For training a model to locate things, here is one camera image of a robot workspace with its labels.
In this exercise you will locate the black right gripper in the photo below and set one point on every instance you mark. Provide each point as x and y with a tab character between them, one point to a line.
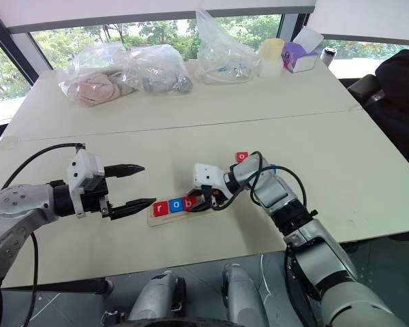
215	197

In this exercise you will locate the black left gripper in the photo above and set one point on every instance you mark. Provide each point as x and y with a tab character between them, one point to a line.
94	201

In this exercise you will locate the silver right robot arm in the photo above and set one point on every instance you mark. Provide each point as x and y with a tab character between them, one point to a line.
306	238

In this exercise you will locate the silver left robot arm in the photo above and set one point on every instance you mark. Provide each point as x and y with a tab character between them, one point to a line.
17	207

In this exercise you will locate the red letter b block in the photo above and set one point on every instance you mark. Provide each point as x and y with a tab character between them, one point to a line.
189	203

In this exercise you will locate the blue letter o block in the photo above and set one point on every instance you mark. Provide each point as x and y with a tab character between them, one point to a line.
175	205

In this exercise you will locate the wooden letter tray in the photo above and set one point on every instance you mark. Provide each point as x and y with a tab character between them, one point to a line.
170	219

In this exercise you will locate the red letter r block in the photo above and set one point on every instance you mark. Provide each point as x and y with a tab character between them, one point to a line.
159	208

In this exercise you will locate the silver rounded robot leg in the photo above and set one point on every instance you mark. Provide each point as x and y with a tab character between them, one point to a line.
245	296
156	296

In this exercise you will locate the plastic bag with pink cloth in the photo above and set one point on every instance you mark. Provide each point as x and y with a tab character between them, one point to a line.
95	78

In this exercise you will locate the plastic bag with grey items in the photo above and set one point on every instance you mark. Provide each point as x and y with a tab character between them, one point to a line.
160	71

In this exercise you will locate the pale yellow plastic container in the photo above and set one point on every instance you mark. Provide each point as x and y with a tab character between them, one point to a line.
272	56

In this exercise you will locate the white roller blind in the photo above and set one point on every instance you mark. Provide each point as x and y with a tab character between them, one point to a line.
368	18
156	13

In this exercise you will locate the purple and white tissue box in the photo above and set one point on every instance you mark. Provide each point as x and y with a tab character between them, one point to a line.
301	54

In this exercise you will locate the white cup with black lid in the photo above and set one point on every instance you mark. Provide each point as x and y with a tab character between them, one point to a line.
328	56

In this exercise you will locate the black chair armrest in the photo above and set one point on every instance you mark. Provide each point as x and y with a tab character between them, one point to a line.
364	88

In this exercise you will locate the black office chair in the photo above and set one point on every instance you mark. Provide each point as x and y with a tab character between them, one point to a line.
402	102

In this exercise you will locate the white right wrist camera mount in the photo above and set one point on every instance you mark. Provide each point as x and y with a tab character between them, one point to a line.
208	175

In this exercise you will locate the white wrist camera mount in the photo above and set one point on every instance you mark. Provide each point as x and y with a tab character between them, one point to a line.
85	163
208	175

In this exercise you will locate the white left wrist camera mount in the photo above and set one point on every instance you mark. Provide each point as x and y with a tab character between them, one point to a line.
85	163

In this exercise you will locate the dark table frame bar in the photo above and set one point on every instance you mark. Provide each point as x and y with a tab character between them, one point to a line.
54	286

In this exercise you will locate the dark window frame post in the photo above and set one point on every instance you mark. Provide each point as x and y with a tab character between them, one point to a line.
18	44

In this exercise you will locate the grey window frame post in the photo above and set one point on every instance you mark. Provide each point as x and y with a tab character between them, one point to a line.
288	27

